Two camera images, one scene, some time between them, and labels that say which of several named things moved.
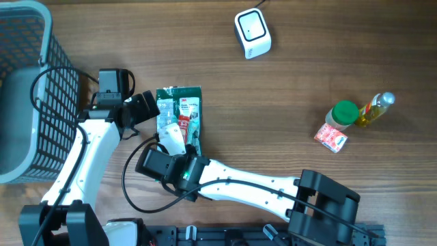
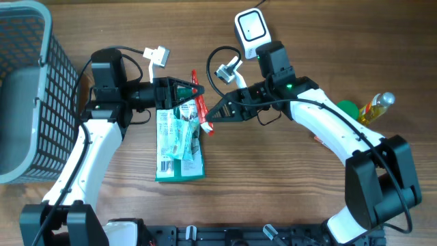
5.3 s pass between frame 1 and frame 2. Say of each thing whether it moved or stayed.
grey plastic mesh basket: stayed
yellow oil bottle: stayed
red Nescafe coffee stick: moved
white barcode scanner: stayed
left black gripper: moved
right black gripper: moved
